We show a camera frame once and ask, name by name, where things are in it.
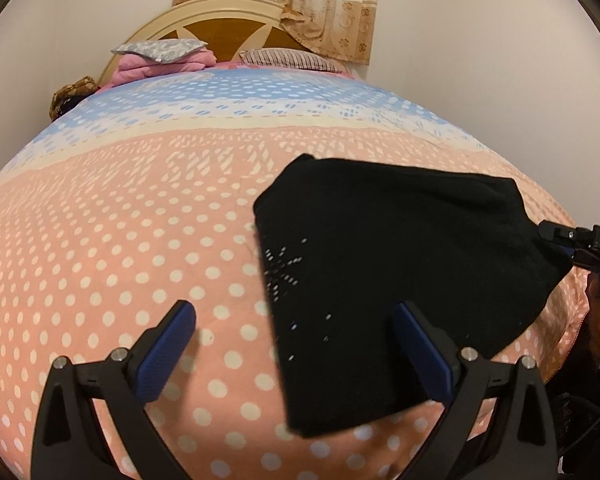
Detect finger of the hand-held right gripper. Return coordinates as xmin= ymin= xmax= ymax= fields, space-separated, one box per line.
xmin=539 ymin=220 xmax=596 ymax=249
xmin=561 ymin=246 xmax=600 ymax=269

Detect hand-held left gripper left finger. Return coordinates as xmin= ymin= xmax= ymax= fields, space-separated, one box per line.
xmin=30 ymin=300 xmax=198 ymax=480

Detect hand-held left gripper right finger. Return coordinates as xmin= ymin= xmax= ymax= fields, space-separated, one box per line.
xmin=391 ymin=301 xmax=561 ymax=480

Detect black pants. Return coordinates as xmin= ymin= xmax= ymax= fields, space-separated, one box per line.
xmin=253 ymin=154 xmax=576 ymax=438

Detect pink polka-dot bed blanket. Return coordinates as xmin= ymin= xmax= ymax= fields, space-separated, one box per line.
xmin=0 ymin=67 xmax=593 ymax=480

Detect dark cloth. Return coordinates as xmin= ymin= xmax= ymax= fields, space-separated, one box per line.
xmin=545 ymin=352 xmax=600 ymax=480

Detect brown patterned bag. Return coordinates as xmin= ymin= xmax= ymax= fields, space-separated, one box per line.
xmin=49 ymin=76 xmax=100 ymax=122

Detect folded pink blanket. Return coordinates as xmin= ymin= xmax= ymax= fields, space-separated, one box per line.
xmin=111 ymin=50 xmax=218 ymax=86

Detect grey floral pillow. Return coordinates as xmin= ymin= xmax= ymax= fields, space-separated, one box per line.
xmin=111 ymin=39 xmax=211 ymax=65

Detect beige patterned curtain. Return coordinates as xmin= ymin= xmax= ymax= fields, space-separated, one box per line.
xmin=172 ymin=0 xmax=381 ymax=66

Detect striped pillow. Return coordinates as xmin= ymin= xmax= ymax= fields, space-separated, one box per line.
xmin=239 ymin=47 xmax=348 ymax=74

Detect cream and brown wooden headboard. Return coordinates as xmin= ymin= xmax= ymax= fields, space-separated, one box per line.
xmin=99 ymin=0 xmax=341 ymax=86

